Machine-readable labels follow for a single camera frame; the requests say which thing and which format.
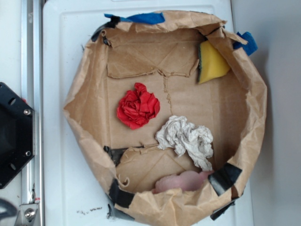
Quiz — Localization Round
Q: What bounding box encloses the red paper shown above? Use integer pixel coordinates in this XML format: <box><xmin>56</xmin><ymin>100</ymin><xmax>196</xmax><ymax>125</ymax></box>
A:
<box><xmin>117</xmin><ymin>83</ymin><xmax>160</xmax><ymax>130</ymax></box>

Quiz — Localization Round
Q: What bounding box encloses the crumpled white paper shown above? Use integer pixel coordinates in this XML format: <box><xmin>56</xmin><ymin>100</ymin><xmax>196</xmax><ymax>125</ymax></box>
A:
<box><xmin>155</xmin><ymin>115</ymin><xmax>214</xmax><ymax>171</ymax></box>

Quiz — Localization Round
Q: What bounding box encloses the brown paper bag tray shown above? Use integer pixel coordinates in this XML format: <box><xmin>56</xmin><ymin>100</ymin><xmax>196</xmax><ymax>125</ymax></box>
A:
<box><xmin>63</xmin><ymin>11</ymin><xmax>267</xmax><ymax>226</ymax></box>

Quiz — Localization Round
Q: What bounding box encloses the pink foam piece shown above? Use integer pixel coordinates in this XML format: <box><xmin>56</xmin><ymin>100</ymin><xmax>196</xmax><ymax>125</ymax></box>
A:
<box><xmin>152</xmin><ymin>170</ymin><xmax>214</xmax><ymax>194</ymax></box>

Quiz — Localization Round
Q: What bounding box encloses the yellow green sponge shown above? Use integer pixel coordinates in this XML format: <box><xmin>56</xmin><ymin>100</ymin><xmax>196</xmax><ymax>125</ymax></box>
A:
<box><xmin>198</xmin><ymin>40</ymin><xmax>230</xmax><ymax>84</ymax></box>

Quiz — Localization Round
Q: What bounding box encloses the black tape patch bottom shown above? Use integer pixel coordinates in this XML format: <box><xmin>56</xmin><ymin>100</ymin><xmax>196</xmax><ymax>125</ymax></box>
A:
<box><xmin>109</xmin><ymin>179</ymin><xmax>135</xmax><ymax>208</ymax></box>

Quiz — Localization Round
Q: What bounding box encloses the black tape patch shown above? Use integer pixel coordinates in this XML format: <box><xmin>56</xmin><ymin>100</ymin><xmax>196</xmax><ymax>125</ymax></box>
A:
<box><xmin>208</xmin><ymin>163</ymin><xmax>242</xmax><ymax>196</ymax></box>
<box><xmin>109</xmin><ymin>179</ymin><xmax>135</xmax><ymax>208</ymax></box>

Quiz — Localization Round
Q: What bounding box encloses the blue tape strip top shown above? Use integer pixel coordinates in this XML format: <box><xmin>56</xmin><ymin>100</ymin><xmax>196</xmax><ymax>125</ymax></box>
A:
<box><xmin>104</xmin><ymin>13</ymin><xmax>165</xmax><ymax>25</ymax></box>

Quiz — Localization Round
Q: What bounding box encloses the blue tape strip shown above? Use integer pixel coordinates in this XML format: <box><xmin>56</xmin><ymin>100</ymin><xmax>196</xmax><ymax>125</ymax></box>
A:
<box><xmin>233</xmin><ymin>32</ymin><xmax>258</xmax><ymax>56</ymax></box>
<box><xmin>104</xmin><ymin>13</ymin><xmax>165</xmax><ymax>25</ymax></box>

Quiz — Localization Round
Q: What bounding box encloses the black tape patch right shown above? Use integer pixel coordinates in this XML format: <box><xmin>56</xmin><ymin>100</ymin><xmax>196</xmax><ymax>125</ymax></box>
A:
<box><xmin>208</xmin><ymin>163</ymin><xmax>242</xmax><ymax>196</ymax></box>

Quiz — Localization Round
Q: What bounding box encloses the white plastic board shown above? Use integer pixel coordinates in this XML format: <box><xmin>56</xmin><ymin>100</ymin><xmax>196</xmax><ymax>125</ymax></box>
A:
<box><xmin>42</xmin><ymin>0</ymin><xmax>256</xmax><ymax>226</ymax></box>

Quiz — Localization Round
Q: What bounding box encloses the blue tape strip right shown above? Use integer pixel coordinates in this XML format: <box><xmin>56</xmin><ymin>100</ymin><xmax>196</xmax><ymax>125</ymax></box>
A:
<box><xmin>233</xmin><ymin>32</ymin><xmax>258</xmax><ymax>56</ymax></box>

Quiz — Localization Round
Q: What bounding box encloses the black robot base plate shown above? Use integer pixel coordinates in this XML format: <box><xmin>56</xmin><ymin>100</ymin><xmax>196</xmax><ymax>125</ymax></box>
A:
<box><xmin>0</xmin><ymin>82</ymin><xmax>34</xmax><ymax>189</ymax></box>

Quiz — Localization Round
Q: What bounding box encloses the aluminium frame rail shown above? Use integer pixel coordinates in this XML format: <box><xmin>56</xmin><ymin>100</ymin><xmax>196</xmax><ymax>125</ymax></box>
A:
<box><xmin>21</xmin><ymin>0</ymin><xmax>46</xmax><ymax>226</ymax></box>

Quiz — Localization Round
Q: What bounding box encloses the metal corner bracket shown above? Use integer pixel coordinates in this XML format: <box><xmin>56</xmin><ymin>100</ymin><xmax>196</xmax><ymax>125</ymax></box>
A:
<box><xmin>14</xmin><ymin>203</ymin><xmax>38</xmax><ymax>226</ymax></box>

